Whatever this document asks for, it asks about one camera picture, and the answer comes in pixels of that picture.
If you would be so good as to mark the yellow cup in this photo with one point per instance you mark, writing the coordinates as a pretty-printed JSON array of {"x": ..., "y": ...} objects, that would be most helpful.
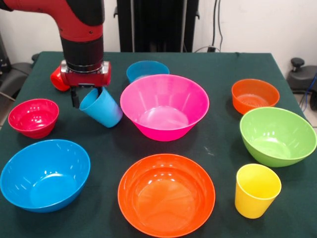
[{"x": 252, "y": 198}]

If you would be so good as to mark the blue cup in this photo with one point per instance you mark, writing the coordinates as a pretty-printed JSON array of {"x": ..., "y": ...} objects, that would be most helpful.
[{"x": 104, "y": 110}]

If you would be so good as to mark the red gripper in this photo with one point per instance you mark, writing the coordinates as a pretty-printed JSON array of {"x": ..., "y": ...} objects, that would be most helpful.
[{"x": 86, "y": 78}]

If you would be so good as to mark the green bowl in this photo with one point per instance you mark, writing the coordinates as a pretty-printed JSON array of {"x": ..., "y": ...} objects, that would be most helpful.
[{"x": 275, "y": 138}]

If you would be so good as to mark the small crimson bowl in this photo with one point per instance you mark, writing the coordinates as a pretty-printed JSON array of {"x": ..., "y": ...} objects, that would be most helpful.
[{"x": 33, "y": 119}]

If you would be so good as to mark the small orange bowl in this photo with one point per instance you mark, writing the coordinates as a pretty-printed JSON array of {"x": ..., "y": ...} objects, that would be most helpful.
[{"x": 252, "y": 94}]

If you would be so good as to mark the dark green tablecloth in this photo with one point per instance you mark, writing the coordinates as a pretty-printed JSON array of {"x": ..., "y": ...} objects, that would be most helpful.
[{"x": 111, "y": 148}]

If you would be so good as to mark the large orange bowl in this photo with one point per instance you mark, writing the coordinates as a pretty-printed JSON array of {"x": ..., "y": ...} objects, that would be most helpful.
[{"x": 166, "y": 198}]

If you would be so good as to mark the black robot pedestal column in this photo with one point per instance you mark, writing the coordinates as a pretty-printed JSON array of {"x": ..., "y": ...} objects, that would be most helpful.
[{"x": 153, "y": 24}]

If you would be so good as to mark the small blue bowl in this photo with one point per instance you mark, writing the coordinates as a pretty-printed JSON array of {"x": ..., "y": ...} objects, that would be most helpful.
[{"x": 146, "y": 69}]

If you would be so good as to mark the large blue bowl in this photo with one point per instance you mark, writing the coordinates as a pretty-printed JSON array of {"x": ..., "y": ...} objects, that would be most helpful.
[{"x": 44, "y": 178}]

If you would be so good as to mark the red cup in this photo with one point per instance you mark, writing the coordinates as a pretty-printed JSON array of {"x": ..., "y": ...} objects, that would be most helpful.
[{"x": 58, "y": 80}]

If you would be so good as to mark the black pedestal leg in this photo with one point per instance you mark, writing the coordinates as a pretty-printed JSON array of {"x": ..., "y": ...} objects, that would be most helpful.
[
  {"x": 301, "y": 79},
  {"x": 15, "y": 74}
]

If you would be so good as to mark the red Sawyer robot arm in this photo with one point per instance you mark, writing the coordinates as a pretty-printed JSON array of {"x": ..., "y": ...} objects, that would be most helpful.
[{"x": 81, "y": 37}]

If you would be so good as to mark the large pink bowl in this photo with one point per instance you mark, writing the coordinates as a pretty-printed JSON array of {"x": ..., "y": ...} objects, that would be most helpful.
[{"x": 164, "y": 109}]

